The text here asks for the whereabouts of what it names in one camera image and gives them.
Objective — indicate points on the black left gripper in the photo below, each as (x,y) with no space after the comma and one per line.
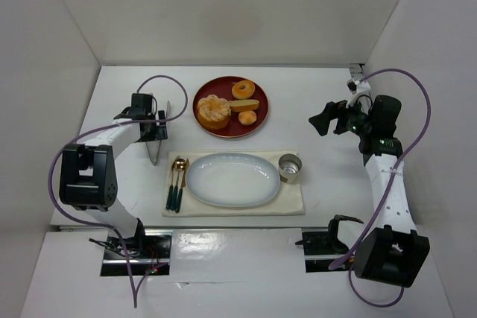
(155,133)

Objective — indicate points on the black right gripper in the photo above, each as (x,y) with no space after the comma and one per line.
(338,118)

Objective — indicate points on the stainless steel tongs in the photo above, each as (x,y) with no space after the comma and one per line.
(154,155)

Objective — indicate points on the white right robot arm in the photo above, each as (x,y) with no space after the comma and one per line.
(389,250)

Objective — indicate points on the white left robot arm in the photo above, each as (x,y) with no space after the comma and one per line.
(88,180)

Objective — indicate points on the sliced bread loaf piece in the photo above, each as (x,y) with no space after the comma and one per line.
(244,105)

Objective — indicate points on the steel cup with cork base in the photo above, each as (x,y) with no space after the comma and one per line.
(289,166)

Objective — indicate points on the orange round cake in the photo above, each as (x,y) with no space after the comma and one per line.
(213,120)

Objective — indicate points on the sugared twisted donut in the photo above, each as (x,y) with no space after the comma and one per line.
(213,108)

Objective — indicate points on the small round bun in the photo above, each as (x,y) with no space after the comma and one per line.
(247,118)

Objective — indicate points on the dark red round tray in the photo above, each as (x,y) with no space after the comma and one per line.
(222,87)

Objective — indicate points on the cream cloth placemat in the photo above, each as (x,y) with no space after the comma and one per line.
(287,202)

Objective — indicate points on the pale blue oval plate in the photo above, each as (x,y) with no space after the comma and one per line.
(233,180)

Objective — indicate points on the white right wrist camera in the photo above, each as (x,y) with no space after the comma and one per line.
(357,87)

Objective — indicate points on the plain ring donut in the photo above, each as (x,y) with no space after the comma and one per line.
(243,90)

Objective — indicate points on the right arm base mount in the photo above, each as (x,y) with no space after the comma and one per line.
(319,250)

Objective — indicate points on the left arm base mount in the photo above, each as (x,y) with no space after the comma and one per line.
(154,257)

